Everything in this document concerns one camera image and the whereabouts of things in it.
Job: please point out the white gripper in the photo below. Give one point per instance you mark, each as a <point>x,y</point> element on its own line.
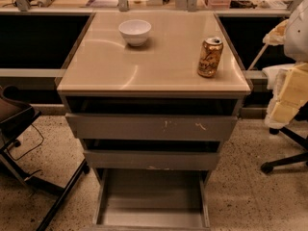
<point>297,38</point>

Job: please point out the paper booklet on shelf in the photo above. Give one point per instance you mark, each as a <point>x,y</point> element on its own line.
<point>102,3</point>

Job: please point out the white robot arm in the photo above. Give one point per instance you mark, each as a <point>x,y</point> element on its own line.
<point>296,34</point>

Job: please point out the grey middle drawer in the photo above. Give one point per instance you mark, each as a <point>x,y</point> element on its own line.
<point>157,155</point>

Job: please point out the grey drawer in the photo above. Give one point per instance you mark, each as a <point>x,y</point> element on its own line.
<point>153,119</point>
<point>157,155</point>
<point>151,200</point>

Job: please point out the grey top drawer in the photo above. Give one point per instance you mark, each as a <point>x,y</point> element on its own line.
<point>153,119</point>

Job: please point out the white ceramic bowl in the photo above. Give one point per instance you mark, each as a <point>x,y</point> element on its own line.
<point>135,31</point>

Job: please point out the orange drink can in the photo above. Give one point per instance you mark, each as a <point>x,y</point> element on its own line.
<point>210,54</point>

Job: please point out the grey bottom drawer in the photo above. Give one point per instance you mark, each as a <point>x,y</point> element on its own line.
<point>151,200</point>

